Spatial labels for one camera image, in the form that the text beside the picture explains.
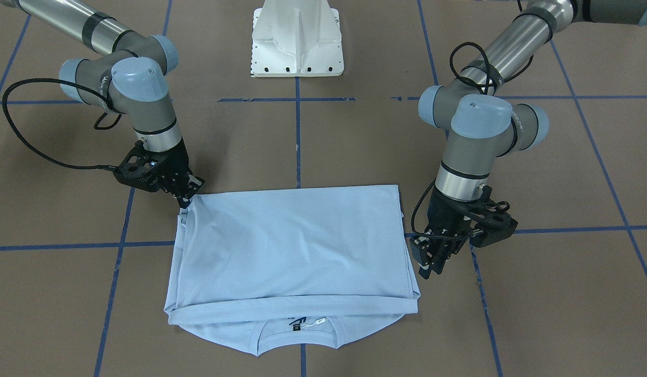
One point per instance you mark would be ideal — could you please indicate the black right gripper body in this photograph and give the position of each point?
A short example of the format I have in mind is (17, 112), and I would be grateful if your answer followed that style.
(176, 163)

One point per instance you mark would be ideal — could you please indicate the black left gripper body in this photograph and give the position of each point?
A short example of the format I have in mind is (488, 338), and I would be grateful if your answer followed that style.
(441, 212)

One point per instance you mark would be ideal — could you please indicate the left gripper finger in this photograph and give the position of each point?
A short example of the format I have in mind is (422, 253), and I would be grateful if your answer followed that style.
(424, 250)
(446, 248)

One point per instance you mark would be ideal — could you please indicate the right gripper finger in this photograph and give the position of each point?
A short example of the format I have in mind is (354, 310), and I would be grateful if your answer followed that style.
(184, 201)
(194, 184)

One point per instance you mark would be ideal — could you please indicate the light blue t-shirt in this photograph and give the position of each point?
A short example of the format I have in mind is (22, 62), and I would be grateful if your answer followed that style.
(260, 270)

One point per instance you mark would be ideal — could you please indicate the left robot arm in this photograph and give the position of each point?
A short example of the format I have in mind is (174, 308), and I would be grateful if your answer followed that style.
(482, 127)

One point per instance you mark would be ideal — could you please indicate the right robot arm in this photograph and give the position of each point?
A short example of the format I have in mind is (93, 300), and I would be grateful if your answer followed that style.
(129, 79)

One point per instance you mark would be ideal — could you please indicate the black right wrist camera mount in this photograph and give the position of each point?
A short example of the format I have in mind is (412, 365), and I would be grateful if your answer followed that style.
(139, 169)

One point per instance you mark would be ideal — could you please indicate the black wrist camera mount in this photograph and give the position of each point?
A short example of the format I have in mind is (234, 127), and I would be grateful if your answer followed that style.
(493, 220)
(139, 169)

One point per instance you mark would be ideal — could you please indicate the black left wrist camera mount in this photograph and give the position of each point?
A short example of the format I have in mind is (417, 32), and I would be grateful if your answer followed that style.
(493, 220)

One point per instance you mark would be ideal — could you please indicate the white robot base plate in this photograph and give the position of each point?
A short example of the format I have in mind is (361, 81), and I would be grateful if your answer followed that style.
(296, 39)

